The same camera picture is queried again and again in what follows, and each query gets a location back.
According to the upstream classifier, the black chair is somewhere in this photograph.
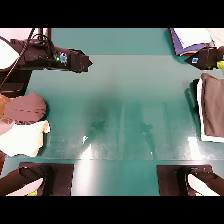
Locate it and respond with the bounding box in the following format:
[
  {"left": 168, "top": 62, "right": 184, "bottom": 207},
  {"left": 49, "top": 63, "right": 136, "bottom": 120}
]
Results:
[{"left": 0, "top": 68, "right": 33, "bottom": 98}]

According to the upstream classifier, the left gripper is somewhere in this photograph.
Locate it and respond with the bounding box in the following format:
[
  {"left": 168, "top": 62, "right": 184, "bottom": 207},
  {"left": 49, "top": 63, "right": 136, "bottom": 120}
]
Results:
[{"left": 67, "top": 48, "right": 94, "bottom": 74}]

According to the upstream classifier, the brown T-shirt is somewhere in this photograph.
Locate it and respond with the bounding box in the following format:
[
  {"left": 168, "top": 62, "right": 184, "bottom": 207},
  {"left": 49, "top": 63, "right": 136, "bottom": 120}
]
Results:
[{"left": 3, "top": 92, "right": 48, "bottom": 125}]

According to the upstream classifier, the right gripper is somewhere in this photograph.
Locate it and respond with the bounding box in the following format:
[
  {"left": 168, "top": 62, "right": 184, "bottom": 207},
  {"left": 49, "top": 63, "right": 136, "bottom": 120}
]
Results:
[{"left": 184, "top": 46, "right": 218, "bottom": 70}]

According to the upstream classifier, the black cable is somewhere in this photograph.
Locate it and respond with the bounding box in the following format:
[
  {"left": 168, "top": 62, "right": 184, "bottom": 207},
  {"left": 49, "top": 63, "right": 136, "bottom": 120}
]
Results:
[{"left": 0, "top": 27, "right": 52, "bottom": 90}]

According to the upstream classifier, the pale pink garment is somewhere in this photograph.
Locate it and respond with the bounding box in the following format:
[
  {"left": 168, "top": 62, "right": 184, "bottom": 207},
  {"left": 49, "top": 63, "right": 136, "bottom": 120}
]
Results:
[{"left": 0, "top": 117, "right": 16, "bottom": 135}]

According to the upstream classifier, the white garment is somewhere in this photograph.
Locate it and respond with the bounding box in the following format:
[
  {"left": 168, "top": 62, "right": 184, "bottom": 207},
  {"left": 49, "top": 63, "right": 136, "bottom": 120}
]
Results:
[
  {"left": 173, "top": 27, "right": 224, "bottom": 51},
  {"left": 196, "top": 78, "right": 224, "bottom": 144},
  {"left": 0, "top": 119, "right": 51, "bottom": 158}
]

